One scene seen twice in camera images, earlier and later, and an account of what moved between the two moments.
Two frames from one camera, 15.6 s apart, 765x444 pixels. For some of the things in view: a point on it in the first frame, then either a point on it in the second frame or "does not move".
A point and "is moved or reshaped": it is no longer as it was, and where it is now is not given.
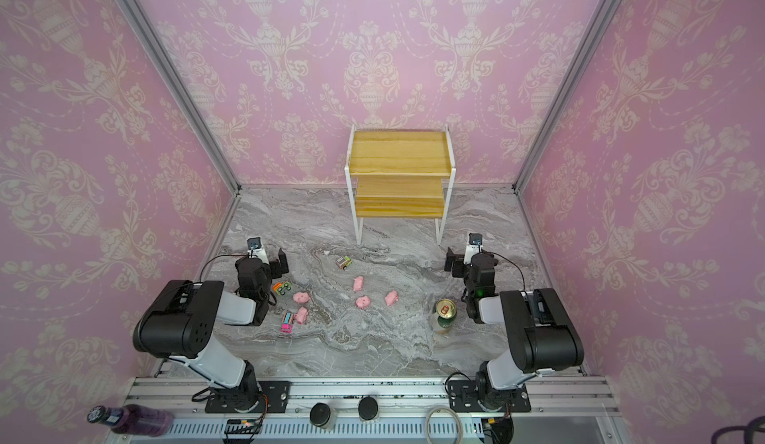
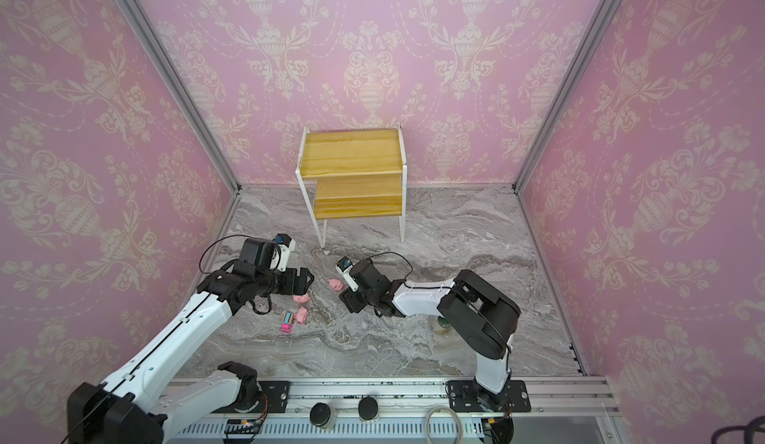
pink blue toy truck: x=286 y=325 does not move
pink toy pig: x=302 y=316 does not move
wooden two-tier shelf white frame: x=399 y=174 -> x=349 y=173
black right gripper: x=458 y=259 -> x=350 y=300
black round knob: x=368 y=408 does not move
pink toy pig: x=301 y=298 does not move
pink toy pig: x=358 y=284 is moved or reshaped
